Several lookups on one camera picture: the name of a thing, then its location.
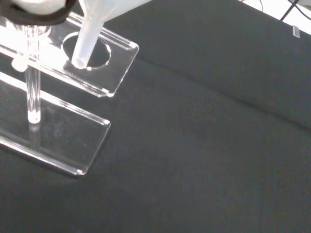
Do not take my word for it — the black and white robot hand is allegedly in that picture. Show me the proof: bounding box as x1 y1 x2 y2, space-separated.
0 0 79 26

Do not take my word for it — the small clear plastic tag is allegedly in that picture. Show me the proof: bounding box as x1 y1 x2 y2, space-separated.
291 24 301 39

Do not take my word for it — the black bench cloth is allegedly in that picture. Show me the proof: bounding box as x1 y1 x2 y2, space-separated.
0 0 311 233

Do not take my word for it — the black room cable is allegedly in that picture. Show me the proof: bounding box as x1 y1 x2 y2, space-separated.
280 0 302 22

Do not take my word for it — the clear acrylic funnel stand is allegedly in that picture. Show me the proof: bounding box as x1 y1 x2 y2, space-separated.
0 11 140 176

